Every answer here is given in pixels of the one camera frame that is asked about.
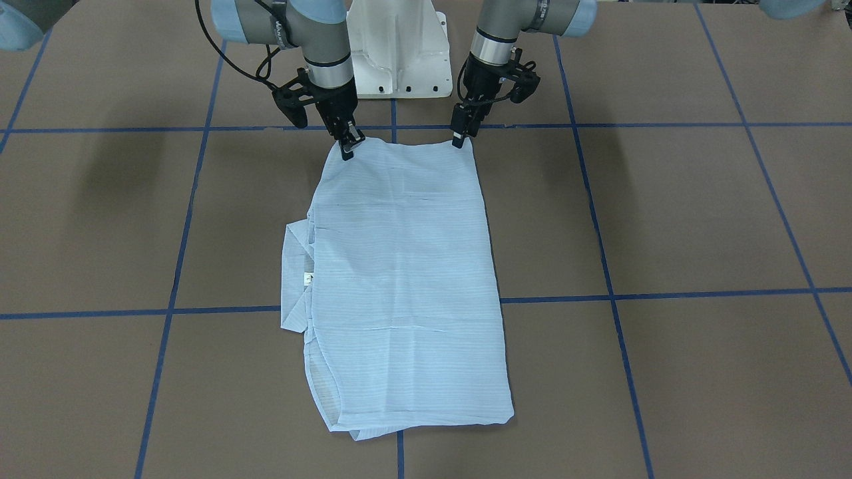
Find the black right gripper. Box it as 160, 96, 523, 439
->
316, 80, 365, 161

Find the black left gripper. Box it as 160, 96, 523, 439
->
450, 53, 515, 148

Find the light blue button shirt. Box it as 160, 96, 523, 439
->
280, 138, 515, 440

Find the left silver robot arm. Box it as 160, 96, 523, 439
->
465, 1, 850, 142

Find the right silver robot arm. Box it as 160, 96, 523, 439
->
1, 1, 365, 161

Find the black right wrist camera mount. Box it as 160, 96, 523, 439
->
271, 67, 316, 128

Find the white pedestal column with base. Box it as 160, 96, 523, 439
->
347, 1, 453, 100

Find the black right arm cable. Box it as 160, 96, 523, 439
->
194, 0, 287, 92

